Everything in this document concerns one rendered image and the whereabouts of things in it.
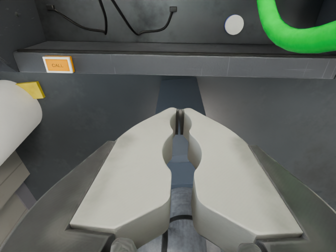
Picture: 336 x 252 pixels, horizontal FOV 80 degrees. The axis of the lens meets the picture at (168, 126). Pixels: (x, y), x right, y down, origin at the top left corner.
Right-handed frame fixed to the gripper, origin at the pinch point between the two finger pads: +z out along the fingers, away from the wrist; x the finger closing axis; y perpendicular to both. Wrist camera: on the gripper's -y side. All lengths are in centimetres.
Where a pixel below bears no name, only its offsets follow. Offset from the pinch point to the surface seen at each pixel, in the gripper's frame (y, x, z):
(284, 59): 3.5, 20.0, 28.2
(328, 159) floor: 106, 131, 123
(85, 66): 5.5, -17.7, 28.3
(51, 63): 4.6, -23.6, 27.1
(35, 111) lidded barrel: 64, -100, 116
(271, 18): -4.5, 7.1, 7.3
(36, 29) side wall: 0.3, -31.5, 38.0
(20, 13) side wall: -3.1, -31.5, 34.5
